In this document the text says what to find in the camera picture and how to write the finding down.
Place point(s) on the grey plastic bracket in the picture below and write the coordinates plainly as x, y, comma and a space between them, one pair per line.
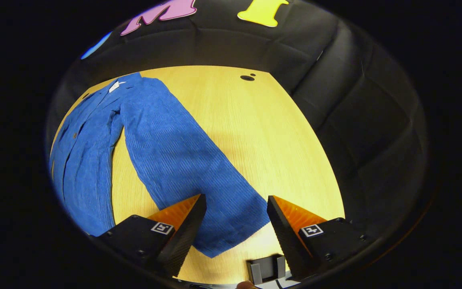
255, 273

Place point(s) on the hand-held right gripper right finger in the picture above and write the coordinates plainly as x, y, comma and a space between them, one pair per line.
283, 237

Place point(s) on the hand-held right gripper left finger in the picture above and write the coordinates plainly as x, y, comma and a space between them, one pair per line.
187, 237

